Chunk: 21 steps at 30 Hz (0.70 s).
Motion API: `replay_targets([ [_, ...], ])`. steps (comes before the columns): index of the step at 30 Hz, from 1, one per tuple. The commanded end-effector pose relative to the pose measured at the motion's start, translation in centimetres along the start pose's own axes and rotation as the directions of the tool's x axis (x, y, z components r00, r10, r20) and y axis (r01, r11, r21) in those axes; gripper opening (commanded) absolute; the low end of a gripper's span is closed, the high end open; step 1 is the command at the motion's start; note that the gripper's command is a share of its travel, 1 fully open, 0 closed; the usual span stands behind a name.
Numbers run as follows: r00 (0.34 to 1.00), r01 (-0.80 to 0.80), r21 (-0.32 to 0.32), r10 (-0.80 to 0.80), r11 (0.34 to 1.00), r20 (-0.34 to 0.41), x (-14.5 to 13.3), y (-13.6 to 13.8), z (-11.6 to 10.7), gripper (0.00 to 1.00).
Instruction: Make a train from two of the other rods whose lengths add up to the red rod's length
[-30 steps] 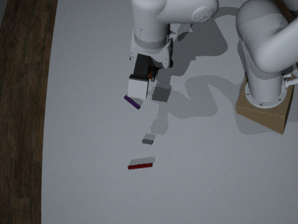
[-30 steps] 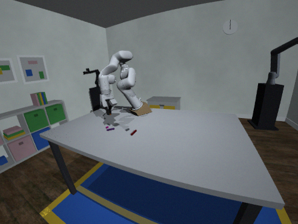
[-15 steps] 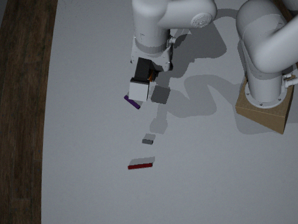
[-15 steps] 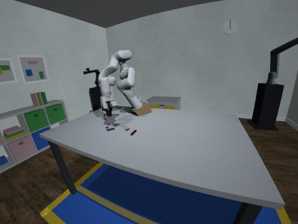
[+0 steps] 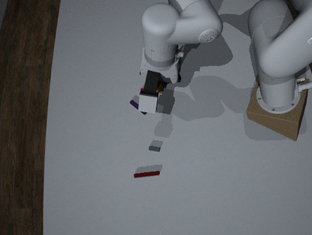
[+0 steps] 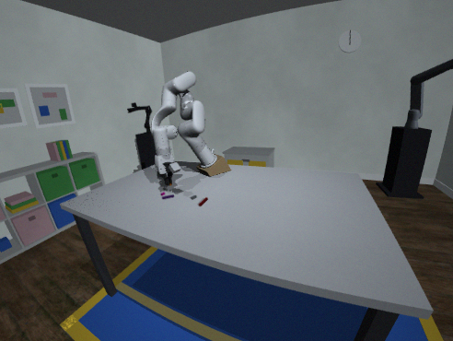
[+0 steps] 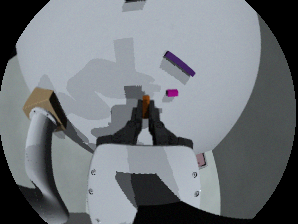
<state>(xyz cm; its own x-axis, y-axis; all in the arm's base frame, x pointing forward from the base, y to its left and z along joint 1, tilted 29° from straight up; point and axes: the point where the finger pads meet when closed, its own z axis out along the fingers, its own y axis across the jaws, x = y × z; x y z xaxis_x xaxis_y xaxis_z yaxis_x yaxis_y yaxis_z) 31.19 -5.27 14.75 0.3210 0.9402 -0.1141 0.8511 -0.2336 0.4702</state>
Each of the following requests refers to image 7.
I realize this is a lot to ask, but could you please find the orange rod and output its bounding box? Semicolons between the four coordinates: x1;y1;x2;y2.
142;96;150;119

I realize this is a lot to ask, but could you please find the purple rod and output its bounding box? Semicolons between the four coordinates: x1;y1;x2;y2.
164;51;196;77

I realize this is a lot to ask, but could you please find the small magenta block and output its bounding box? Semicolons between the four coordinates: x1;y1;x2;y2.
167;89;178;97

